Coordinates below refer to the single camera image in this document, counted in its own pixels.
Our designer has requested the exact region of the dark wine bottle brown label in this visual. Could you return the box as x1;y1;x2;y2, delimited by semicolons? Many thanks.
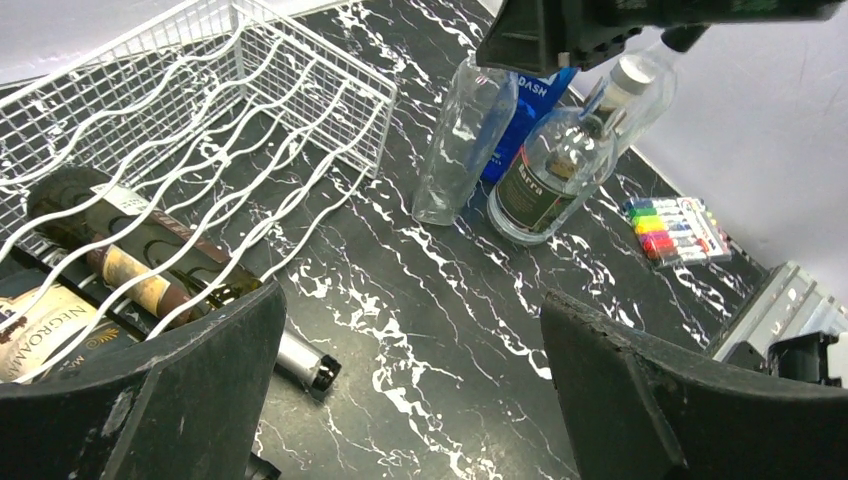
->
27;166;261;328

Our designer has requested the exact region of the pack of coloured markers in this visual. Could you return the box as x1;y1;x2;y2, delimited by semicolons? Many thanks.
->
622;197;733;268

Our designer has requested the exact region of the aluminium frame rail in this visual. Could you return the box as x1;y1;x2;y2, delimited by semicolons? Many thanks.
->
704;262;847;396

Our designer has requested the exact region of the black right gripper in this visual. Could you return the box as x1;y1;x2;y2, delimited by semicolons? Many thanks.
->
476;0;843;77

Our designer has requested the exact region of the round clear bottle white cap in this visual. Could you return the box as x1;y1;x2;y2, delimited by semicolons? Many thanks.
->
487;107;618;246

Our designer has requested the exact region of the white wire wine rack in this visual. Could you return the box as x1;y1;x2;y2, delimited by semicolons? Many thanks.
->
1;1;397;385

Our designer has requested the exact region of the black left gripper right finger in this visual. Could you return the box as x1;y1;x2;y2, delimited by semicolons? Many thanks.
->
540;291;847;479

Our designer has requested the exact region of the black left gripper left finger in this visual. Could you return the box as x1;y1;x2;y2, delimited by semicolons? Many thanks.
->
1;284;286;479

